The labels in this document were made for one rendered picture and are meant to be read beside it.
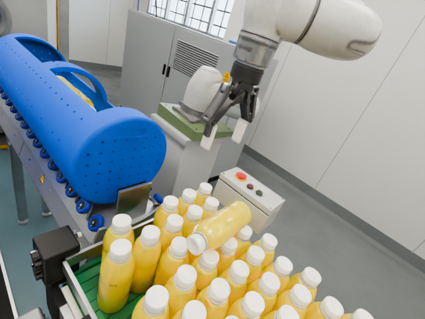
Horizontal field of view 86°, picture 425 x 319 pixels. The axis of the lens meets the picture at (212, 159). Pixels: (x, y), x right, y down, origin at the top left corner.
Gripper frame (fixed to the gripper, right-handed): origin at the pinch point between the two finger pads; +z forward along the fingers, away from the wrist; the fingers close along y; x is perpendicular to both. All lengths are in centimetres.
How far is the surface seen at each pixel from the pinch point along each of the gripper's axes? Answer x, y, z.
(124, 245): 6.0, 30.2, 15.4
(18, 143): -73, 30, 37
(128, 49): -289, -142, 30
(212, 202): 6.4, 4.1, 15.5
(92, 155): -16.9, 26.5, 9.4
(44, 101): -42, 29, 6
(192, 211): 5.9, 11.5, 15.5
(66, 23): -158, -18, -1
